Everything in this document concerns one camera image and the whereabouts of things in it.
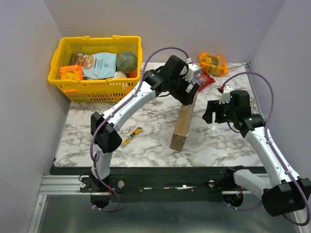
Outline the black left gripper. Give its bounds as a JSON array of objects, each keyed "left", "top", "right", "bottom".
[{"left": 168, "top": 72, "right": 199, "bottom": 106}]

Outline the brown cardboard express box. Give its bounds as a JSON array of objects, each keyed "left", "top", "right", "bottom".
[{"left": 170, "top": 93, "right": 198, "bottom": 151}]

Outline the yellow utility knife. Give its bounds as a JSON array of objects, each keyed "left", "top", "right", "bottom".
[{"left": 123, "top": 127, "right": 143, "bottom": 146}]

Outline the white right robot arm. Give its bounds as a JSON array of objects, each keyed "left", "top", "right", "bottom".
[{"left": 202, "top": 89, "right": 311, "bottom": 216}]

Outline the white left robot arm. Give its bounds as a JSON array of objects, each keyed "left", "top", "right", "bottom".
[{"left": 90, "top": 55, "right": 201, "bottom": 192}]

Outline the orange snack box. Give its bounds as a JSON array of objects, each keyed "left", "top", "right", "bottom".
[{"left": 60, "top": 65, "right": 83, "bottom": 81}]

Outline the red snack bag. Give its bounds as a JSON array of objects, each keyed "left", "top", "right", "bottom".
[{"left": 192, "top": 72, "right": 215, "bottom": 92}]

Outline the orange yellow snack bag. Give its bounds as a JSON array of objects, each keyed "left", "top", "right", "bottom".
[{"left": 198, "top": 53, "right": 229, "bottom": 77}]

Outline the orange round fruit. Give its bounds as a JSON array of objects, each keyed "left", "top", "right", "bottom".
[{"left": 127, "top": 70, "right": 138, "bottom": 78}]

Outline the green round melon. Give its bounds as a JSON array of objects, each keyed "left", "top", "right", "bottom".
[{"left": 116, "top": 51, "right": 138, "bottom": 73}]

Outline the beige round bun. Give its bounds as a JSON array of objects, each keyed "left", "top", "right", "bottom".
[{"left": 114, "top": 71, "right": 127, "bottom": 79}]

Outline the yellow plastic shopping basket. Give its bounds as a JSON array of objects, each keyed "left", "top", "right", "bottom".
[{"left": 48, "top": 35, "right": 143, "bottom": 103}]

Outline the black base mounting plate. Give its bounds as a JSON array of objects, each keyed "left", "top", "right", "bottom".
[{"left": 49, "top": 166, "right": 285, "bottom": 203}]

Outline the light blue chips bag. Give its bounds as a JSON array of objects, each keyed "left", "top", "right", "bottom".
[{"left": 75, "top": 52, "right": 117, "bottom": 80}]

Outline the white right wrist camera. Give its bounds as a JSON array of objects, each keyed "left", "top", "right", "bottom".
[{"left": 218, "top": 84, "right": 233, "bottom": 104}]

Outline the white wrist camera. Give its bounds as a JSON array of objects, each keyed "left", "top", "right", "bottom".
[
  {"left": 218, "top": 84, "right": 233, "bottom": 104},
  {"left": 183, "top": 63, "right": 202, "bottom": 83}
]

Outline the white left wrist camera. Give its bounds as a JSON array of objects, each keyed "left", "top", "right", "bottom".
[{"left": 183, "top": 63, "right": 202, "bottom": 83}]

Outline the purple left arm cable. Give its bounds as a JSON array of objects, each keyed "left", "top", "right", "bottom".
[{"left": 89, "top": 46, "right": 192, "bottom": 212}]

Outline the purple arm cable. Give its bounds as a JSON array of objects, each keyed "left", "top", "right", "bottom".
[
  {"left": 218, "top": 71, "right": 311, "bottom": 227},
  {"left": 89, "top": 46, "right": 192, "bottom": 212}
]

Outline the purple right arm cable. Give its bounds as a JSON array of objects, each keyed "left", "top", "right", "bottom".
[{"left": 218, "top": 71, "right": 311, "bottom": 227}]

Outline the aluminium rail frame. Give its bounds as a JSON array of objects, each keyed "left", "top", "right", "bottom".
[{"left": 26, "top": 62, "right": 304, "bottom": 233}]

